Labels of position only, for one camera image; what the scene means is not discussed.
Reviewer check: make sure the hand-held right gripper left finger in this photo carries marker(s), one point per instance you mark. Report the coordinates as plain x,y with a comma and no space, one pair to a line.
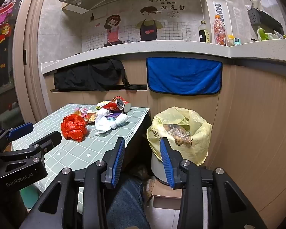
116,162

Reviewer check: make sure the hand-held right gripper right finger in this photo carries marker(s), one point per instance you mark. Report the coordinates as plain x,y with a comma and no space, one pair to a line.
168,164

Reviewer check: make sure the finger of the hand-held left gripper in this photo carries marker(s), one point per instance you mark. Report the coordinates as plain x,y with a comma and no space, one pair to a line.
50,140
20,130

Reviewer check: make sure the white trash bin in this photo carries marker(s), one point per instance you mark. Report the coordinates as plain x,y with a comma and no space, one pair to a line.
157,169

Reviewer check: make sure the pink printed tissue packet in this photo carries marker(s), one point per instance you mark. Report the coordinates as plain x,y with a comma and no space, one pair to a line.
79,111

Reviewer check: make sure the yellow plastic bin bag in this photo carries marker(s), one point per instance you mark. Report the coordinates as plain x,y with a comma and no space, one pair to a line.
200,133

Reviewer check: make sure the red drink can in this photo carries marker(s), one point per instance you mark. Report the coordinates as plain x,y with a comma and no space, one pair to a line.
113,105

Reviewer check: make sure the green checked tablecloth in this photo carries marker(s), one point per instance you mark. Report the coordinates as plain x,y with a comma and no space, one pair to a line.
62,152

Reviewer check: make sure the green plastic stool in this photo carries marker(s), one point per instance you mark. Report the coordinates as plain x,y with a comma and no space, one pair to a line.
29,195

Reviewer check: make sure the red plastic bag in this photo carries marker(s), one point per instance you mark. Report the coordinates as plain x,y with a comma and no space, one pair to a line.
72,127

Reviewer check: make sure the brown wooden low platform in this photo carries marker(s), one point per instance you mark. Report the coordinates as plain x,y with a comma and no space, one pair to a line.
166,195

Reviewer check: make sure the brown food wrapper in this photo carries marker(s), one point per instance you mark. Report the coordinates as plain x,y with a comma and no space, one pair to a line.
178,133

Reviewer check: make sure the white crumpled plastic bag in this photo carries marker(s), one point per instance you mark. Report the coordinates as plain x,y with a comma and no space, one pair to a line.
102,122

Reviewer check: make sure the white crumpled tissue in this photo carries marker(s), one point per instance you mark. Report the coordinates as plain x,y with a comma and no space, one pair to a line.
120,119

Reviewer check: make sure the person's jeans leg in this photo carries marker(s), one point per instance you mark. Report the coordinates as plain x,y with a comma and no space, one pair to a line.
126,207

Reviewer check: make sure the red paper cup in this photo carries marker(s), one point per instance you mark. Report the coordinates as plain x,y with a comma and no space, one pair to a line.
127,107

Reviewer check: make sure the yellow and white packet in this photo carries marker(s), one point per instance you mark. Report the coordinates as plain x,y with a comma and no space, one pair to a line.
101,104

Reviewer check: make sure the black cloth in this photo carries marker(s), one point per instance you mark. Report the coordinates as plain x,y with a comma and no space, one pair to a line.
85,76

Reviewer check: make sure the blue towel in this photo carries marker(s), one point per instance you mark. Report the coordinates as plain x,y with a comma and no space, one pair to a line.
181,76

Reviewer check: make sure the red festive window stickers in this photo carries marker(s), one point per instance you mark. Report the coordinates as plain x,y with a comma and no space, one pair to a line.
2,16

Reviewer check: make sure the grey stone kitchen counter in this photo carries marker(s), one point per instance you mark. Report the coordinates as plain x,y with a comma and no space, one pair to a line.
157,50

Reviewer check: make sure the dark soy sauce bottle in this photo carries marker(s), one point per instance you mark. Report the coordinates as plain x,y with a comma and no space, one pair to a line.
203,34

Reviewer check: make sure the yellow-lidded jar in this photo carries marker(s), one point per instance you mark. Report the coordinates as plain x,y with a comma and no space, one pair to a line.
230,41

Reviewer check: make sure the small teal cup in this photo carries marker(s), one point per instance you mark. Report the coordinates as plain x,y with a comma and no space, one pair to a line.
237,42

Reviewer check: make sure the orange-capped plastic bottle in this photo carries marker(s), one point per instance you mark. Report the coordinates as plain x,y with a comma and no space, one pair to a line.
219,31

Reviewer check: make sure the white vented column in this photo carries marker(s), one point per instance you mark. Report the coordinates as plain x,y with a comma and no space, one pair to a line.
211,12

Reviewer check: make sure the green plastic bag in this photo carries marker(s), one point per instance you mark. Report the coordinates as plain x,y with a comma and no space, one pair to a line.
263,34

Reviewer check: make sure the black perforated utensil holder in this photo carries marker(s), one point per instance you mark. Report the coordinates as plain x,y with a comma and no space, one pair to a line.
253,18

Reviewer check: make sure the black dish rack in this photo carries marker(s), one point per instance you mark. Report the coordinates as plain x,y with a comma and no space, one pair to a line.
271,22

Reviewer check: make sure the white spoon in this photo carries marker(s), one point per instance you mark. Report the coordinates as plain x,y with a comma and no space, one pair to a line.
254,0

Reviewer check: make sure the brown wooden door frame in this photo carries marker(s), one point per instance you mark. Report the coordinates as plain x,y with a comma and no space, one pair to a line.
31,52

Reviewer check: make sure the cartoon wall poster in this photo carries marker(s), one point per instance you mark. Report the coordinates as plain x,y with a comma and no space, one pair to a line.
133,28

